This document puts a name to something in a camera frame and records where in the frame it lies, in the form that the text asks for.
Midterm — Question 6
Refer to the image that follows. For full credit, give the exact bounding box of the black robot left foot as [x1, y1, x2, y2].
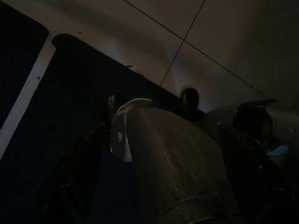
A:
[107, 94, 125, 122]

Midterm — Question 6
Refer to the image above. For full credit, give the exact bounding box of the black floor mat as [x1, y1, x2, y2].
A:
[0, 3, 49, 133]
[0, 34, 205, 224]

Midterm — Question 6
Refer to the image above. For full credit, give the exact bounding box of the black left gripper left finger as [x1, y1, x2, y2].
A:
[39, 121, 107, 224]

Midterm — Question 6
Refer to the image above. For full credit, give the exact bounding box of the black robot right foot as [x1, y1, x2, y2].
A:
[179, 88, 199, 117]

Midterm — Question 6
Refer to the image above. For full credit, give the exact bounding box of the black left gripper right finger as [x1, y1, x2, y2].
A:
[218, 123, 299, 224]

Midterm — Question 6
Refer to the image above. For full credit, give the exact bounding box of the black robot foot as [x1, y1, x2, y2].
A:
[179, 88, 199, 117]
[107, 94, 125, 122]

